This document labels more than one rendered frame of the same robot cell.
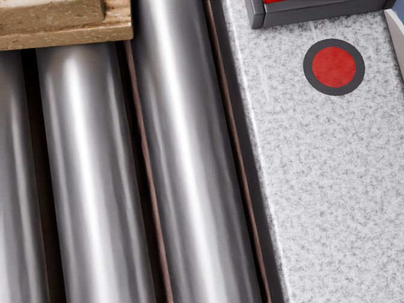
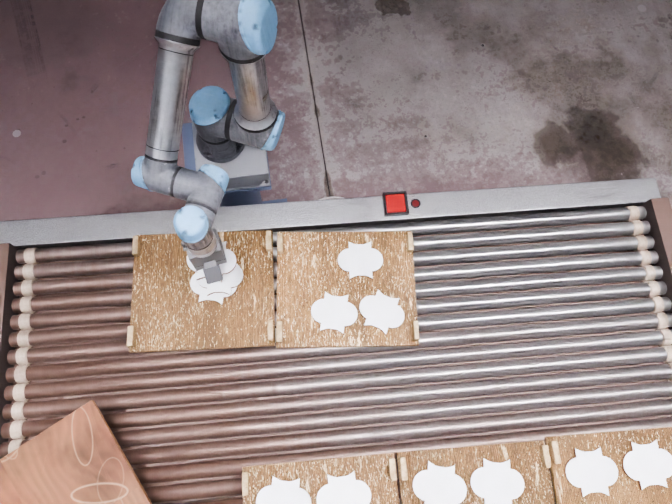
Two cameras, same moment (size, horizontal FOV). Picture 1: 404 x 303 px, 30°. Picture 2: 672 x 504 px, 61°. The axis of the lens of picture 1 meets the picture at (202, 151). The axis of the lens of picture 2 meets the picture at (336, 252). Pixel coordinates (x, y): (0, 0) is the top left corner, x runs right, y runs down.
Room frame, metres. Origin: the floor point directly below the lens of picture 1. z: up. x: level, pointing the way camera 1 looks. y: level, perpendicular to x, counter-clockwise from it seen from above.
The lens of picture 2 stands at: (0.35, 0.68, 2.58)
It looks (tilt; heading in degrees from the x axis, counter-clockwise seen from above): 72 degrees down; 273
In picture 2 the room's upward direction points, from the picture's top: 7 degrees clockwise
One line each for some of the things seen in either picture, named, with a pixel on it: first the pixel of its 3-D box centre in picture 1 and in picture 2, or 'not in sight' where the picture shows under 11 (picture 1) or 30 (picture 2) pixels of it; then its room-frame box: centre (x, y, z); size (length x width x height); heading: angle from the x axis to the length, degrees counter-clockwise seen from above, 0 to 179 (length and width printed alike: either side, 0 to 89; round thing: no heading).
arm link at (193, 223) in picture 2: not in sight; (194, 226); (0.71, 0.28, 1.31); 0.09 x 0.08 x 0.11; 84
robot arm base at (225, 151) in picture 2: not in sight; (218, 133); (0.80, -0.13, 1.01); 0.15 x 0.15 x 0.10
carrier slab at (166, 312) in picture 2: not in sight; (203, 289); (0.74, 0.34, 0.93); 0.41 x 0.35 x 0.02; 13
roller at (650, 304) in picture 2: not in sight; (351, 329); (0.30, 0.37, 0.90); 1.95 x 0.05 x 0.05; 16
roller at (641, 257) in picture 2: not in sight; (346, 280); (0.34, 0.22, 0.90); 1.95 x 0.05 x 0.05; 16
